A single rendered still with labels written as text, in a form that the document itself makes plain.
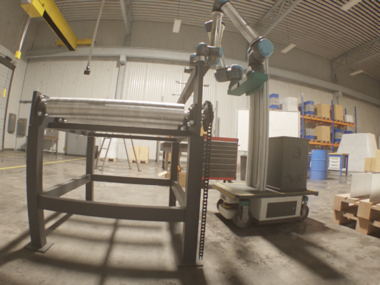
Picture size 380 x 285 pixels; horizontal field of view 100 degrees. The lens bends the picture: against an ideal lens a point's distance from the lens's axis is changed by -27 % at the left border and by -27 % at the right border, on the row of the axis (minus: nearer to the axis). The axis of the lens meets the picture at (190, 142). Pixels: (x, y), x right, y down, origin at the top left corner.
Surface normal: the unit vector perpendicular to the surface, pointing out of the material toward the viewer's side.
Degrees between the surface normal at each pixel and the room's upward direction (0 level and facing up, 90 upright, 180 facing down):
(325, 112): 90
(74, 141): 90
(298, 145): 90
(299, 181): 90
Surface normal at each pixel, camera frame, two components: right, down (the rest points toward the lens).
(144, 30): 0.16, -0.03
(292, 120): -0.26, -0.05
